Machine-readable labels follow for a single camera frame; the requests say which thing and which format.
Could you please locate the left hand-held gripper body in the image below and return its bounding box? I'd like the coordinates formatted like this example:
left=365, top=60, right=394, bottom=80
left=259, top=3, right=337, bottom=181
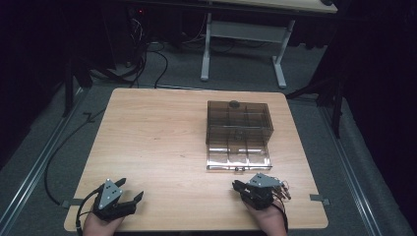
left=91, top=178, right=138, bottom=221

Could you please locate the person's left hand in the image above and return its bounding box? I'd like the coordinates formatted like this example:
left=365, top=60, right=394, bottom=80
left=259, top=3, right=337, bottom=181
left=82, top=210, right=126, bottom=236

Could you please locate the white metal desk frame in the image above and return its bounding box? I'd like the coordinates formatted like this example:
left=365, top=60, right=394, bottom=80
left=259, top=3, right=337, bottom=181
left=200, top=12, right=297, bottom=89

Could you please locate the transparent brown compartment box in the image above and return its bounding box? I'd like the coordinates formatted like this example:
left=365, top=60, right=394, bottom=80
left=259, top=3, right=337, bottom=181
left=205, top=99, right=275, bottom=172

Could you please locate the dark computer tower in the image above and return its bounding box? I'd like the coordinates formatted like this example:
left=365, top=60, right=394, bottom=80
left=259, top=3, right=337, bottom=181
left=126, top=5, right=150, bottom=68

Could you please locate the grey table bracket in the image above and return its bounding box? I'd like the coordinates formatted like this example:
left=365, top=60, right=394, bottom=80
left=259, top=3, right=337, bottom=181
left=61, top=198, right=85, bottom=209
left=309, top=193, right=330, bottom=207

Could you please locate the light desk top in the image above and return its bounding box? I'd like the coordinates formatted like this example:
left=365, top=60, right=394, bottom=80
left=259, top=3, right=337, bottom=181
left=208, top=0, right=338, bottom=15

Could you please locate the black metal stand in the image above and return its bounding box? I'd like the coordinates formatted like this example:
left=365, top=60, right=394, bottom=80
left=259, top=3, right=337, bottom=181
left=285, top=65, right=347, bottom=140
left=61, top=48, right=94, bottom=118

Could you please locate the long black floor cable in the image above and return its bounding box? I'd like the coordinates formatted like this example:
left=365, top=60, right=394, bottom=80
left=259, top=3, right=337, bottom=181
left=43, top=107, right=107, bottom=207

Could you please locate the black gripper cable with plugs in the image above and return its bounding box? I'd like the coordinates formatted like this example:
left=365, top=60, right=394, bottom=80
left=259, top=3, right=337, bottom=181
left=271, top=180, right=293, bottom=234

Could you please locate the person's right hand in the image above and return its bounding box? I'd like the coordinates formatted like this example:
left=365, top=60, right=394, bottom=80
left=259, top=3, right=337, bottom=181
left=243, top=200, right=289, bottom=236

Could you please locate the metal floor rail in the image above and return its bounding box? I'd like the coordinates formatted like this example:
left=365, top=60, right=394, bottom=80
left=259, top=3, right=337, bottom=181
left=320, top=105, right=386, bottom=236
left=0, top=87, right=87, bottom=232

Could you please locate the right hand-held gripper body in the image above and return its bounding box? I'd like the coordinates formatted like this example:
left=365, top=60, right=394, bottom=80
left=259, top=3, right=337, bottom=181
left=241, top=172, right=283, bottom=211

